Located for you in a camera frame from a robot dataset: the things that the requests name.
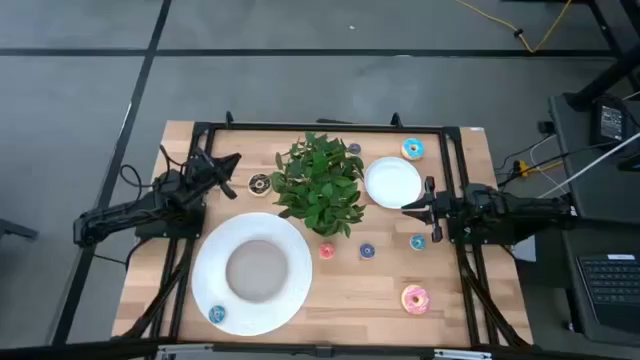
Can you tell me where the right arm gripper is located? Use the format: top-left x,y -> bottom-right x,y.
401,175 -> 454,244

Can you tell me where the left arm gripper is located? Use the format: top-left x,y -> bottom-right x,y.
187,147 -> 242,200

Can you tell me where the large chocolate frosted donut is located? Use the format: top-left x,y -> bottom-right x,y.
247,172 -> 273,198

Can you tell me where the large blue frosted donut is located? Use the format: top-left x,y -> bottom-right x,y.
400,137 -> 426,162

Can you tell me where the large pink frosted donut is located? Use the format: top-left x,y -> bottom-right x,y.
400,284 -> 431,316

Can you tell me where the small white plate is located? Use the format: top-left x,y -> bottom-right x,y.
363,156 -> 424,210

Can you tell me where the green plant in black pot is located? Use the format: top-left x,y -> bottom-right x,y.
269,131 -> 367,239

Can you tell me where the beige round bowl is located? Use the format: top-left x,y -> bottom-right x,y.
225,239 -> 290,304

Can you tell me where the large white plate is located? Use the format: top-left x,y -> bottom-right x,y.
191,212 -> 314,337

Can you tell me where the black side desk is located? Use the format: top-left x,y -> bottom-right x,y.
547,92 -> 640,351

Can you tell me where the black front crossbar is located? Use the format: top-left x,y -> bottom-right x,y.
0,339 -> 640,360

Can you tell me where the black laptop keyboard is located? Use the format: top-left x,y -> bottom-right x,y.
574,252 -> 640,334

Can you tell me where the black power adapter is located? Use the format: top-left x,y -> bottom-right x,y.
589,97 -> 632,146

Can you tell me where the black chair base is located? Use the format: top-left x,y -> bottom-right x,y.
0,218 -> 39,241

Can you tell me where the black table leg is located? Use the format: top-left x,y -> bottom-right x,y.
567,0 -> 640,112

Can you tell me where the black metal table frame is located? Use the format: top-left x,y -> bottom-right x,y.
119,110 -> 532,351

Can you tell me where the white cable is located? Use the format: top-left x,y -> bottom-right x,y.
537,132 -> 640,199

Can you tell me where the yellow floor cable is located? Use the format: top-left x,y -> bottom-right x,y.
454,0 -> 574,54

